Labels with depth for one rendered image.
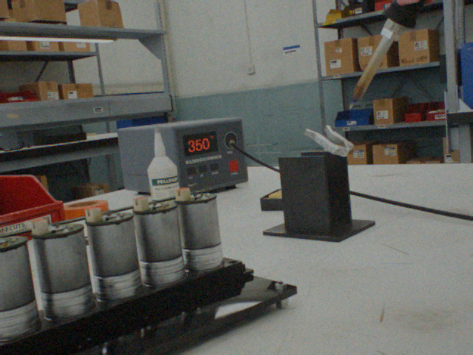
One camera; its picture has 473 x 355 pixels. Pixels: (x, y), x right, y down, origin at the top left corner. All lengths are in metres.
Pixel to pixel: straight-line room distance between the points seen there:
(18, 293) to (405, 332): 0.18
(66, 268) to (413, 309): 0.17
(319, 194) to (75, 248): 0.23
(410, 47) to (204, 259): 4.34
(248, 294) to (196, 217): 0.05
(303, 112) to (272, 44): 0.76
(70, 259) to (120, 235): 0.03
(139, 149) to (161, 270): 0.47
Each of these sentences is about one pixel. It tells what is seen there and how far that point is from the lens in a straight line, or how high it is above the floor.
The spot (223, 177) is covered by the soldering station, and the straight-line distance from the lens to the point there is 0.74.
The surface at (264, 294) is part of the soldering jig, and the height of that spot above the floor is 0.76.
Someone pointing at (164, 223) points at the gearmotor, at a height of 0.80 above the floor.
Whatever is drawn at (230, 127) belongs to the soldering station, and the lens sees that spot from 0.74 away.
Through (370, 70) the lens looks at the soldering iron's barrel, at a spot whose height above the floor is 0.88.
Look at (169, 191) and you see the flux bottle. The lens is 0.64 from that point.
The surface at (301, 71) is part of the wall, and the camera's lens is 5.55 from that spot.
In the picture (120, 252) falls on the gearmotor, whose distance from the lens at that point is 0.29.
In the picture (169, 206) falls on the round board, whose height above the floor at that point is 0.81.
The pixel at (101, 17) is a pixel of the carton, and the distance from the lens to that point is 3.36.
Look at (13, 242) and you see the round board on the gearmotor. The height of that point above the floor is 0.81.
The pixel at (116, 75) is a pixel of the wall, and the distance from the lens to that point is 6.08.
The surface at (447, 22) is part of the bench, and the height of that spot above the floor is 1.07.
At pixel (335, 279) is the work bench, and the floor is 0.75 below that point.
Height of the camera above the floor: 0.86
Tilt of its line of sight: 8 degrees down
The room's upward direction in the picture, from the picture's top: 6 degrees counter-clockwise
